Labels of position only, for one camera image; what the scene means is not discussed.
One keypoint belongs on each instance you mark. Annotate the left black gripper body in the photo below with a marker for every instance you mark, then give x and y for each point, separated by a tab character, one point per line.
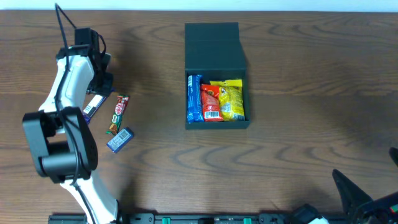
102	83

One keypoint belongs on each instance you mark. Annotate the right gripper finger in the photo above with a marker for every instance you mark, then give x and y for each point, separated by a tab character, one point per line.
393	153
352	197

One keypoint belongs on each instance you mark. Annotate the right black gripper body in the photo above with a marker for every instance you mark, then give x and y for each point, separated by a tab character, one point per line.
359	211

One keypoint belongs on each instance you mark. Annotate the dark blue chocolate bar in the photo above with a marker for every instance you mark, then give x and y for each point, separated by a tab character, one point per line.
92	107

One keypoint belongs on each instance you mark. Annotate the red green KitKat Milo bar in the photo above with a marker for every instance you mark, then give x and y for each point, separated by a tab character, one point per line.
122	102

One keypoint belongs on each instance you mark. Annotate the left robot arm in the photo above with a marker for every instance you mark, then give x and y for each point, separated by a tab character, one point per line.
60	141

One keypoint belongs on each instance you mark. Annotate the red snack packet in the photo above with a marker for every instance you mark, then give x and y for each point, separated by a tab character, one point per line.
210	103

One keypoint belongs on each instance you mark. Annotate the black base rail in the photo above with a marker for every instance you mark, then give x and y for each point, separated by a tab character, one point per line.
304	214

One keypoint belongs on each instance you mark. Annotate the black gift box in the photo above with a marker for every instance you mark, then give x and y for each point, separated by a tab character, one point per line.
214	51

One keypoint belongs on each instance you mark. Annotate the blue biscuit bar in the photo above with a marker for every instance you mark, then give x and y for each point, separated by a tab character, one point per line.
194	107

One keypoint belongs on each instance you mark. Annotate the yellow snack packet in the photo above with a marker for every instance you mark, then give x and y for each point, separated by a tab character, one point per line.
231	99

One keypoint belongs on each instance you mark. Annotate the small blue candy box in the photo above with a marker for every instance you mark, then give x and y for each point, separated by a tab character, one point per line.
120	140

